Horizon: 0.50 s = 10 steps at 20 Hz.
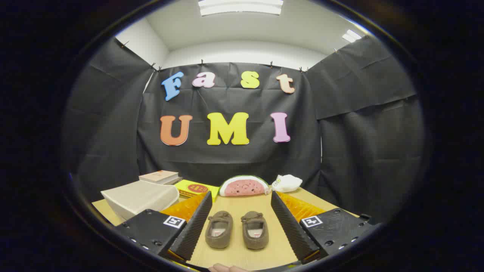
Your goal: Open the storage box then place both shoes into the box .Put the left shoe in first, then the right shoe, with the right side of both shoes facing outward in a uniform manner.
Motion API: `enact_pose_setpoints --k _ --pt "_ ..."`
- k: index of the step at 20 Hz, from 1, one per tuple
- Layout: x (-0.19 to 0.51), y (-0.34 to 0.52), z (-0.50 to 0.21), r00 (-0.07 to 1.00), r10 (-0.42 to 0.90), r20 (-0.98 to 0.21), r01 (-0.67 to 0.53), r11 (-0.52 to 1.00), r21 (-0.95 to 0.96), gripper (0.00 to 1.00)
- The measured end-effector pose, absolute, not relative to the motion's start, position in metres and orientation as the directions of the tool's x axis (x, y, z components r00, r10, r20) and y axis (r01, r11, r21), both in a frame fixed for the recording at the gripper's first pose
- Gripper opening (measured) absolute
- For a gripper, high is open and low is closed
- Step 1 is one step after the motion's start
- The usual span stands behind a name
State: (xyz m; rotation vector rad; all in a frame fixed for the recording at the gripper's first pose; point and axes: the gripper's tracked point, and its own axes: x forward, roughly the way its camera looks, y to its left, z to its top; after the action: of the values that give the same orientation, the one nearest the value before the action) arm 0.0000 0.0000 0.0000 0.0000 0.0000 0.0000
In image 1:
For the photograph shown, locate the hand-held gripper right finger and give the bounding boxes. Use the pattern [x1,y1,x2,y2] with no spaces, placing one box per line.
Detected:
[271,191,373,264]

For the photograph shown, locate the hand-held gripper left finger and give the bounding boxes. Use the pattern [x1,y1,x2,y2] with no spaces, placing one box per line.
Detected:
[113,191,213,262]

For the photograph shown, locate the brown fuzzy shoe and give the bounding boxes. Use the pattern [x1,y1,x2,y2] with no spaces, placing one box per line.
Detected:
[241,211,269,250]
[205,211,234,249]

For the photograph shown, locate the cream fabric storage box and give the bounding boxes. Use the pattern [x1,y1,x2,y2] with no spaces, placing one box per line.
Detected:
[101,181,180,221]

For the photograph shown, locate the yellow book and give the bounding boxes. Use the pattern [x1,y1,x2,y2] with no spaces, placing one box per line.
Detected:
[174,179,220,202]

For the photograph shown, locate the white plush toy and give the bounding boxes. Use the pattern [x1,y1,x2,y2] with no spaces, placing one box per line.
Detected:
[271,174,303,193]

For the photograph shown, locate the watermelon slice plush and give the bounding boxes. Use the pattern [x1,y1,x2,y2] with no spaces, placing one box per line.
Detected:
[219,175,270,197]

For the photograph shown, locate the beige book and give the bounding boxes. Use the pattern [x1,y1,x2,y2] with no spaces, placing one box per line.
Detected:
[138,170,179,185]

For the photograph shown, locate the black backdrop cloth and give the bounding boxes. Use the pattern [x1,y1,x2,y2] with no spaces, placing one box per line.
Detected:
[62,36,424,223]

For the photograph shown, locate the small ceiling light panel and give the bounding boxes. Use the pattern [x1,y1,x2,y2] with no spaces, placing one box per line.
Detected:
[342,29,363,43]

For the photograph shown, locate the large ceiling light panel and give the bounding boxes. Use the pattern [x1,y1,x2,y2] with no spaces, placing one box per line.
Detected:
[198,0,284,16]

